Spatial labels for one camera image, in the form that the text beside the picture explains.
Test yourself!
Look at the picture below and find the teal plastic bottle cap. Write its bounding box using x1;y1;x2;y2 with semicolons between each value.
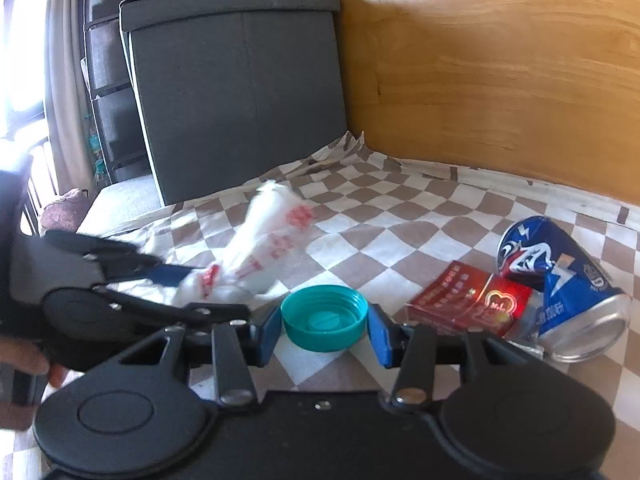
280;285;369;352

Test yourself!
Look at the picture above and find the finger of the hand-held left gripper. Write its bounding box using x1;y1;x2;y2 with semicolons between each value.
42;230;188;288
92;282;253;333

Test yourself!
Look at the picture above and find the red cigarette pack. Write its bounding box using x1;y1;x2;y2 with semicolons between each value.
404;260;533;338

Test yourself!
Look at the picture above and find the grey fabric storage box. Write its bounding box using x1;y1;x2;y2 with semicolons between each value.
119;0;348;206

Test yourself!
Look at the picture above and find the black drawer tower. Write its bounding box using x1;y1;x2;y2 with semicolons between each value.
82;0;153;183

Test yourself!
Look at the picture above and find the grey padded seat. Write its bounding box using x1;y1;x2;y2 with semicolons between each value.
80;175;166;233

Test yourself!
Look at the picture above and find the beige curtain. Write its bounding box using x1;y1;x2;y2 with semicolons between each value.
44;0;96;198

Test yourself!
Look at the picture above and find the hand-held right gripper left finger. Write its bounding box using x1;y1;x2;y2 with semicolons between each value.
117;304;282;407

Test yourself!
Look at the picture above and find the person's left hand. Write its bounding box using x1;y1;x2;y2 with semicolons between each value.
0;342;68;389

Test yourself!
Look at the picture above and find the pink floral cushion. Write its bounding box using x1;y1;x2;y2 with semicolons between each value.
40;187;90;233

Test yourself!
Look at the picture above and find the white plastic bag red print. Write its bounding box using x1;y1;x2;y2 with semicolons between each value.
172;179;318;307

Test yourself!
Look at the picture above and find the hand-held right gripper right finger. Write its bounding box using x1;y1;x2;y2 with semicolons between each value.
366;304;556;407

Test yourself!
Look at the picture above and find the crushed blue drink can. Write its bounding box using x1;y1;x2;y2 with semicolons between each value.
496;216;632;363

